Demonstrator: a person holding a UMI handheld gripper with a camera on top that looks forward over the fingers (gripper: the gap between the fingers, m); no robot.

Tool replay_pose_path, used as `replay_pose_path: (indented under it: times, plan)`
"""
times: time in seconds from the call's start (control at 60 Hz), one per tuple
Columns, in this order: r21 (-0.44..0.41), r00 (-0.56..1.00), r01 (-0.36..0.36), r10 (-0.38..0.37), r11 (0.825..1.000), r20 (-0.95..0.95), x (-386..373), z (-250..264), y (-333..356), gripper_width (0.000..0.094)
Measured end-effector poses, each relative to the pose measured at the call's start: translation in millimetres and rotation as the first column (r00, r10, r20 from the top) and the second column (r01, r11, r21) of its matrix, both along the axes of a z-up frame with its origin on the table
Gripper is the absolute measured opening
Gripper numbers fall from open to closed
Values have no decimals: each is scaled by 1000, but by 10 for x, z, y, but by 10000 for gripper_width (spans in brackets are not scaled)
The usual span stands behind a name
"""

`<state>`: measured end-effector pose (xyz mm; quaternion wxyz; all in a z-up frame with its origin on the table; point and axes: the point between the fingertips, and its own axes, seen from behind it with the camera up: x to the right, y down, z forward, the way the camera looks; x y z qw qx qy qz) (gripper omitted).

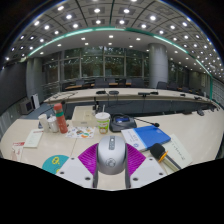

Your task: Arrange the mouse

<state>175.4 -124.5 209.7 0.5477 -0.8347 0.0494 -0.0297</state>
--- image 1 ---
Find pale green paper booklet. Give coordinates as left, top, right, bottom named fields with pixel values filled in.
left=159, top=133, right=194, bottom=173

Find white cardboard box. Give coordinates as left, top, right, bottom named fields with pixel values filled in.
left=71, top=105, right=98, bottom=128

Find blue and white book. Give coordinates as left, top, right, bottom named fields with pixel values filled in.
left=120, top=124, right=172, bottom=152

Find long curved conference desk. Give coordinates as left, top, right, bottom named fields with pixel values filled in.
left=43, top=87, right=218, bottom=116

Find red bottle with green band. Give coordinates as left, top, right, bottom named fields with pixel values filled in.
left=53, top=102, right=69, bottom=135

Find dark office chairs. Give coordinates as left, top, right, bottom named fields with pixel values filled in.
left=74, top=77, right=203, bottom=94

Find round teal printed mouse pad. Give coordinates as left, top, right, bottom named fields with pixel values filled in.
left=41, top=154, right=70, bottom=175

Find colourful printed sheet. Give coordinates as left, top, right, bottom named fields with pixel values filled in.
left=65, top=125, right=96, bottom=140

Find plain white cup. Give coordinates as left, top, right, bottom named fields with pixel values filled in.
left=37, top=113, right=50, bottom=133

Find silver grey computer mouse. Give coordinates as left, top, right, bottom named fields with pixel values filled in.
left=96, top=134, right=128, bottom=176

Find dark desk microphone console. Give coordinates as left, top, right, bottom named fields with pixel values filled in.
left=109, top=113, right=160, bottom=133

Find black microphone with orange ring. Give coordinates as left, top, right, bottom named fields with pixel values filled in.
left=149, top=142, right=183, bottom=171

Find white green-print paper cup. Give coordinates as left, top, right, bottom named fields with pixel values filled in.
left=95, top=111, right=111, bottom=135

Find white lidded mug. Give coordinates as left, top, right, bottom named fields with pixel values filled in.
left=47, top=115, right=60, bottom=134

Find white paper leaflet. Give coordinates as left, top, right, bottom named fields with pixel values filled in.
left=23, top=128, right=45, bottom=149

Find white boxy floor appliance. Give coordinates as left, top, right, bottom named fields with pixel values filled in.
left=19, top=99, right=35, bottom=116

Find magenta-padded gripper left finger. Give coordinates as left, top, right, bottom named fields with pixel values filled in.
left=55, top=143, right=100, bottom=189

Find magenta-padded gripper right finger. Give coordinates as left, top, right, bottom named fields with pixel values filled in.
left=125, top=143, right=168, bottom=189

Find ceiling spot lights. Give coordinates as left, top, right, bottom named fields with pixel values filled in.
left=4, top=0, right=221, bottom=71

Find red and white booklet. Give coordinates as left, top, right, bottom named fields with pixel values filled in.
left=10, top=141, right=26, bottom=163

